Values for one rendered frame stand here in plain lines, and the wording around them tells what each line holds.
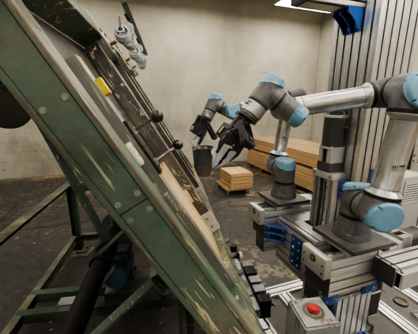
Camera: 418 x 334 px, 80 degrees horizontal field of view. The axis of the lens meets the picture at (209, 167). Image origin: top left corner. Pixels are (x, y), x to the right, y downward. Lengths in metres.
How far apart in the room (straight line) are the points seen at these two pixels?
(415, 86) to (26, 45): 0.99
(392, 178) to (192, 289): 0.73
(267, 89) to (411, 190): 1.02
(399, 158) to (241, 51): 6.36
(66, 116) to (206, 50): 6.29
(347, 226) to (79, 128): 1.03
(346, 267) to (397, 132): 0.56
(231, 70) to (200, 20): 1.37
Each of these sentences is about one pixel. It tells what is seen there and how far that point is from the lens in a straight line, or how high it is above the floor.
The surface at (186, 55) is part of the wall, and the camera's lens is 6.62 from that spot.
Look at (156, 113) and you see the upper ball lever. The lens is 0.76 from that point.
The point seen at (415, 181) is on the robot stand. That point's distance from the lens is 1.63.
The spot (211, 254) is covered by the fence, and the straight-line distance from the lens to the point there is 0.97.
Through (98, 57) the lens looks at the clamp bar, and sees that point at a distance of 1.28.
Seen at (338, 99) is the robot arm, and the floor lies 1.60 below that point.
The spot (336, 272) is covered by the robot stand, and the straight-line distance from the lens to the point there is 1.20.
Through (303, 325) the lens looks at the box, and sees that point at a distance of 0.95.
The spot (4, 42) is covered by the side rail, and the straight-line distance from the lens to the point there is 0.64.
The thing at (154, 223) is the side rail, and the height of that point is 1.30.
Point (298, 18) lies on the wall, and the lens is 8.21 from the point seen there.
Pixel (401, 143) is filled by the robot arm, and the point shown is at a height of 1.46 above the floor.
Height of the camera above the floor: 1.58
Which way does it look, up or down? 14 degrees down
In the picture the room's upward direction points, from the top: straight up
